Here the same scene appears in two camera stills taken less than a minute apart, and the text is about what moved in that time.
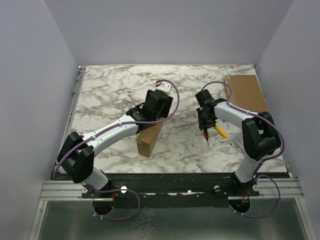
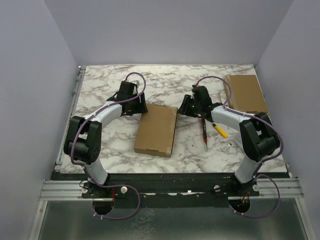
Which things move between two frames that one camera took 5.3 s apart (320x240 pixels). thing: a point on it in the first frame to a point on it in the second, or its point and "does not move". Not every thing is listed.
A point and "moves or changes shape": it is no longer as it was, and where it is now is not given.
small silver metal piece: x=226 y=147 does not move
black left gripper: x=165 y=110 to x=141 y=108
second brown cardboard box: x=247 y=93 does not move
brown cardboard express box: x=146 y=139 moves or changes shape
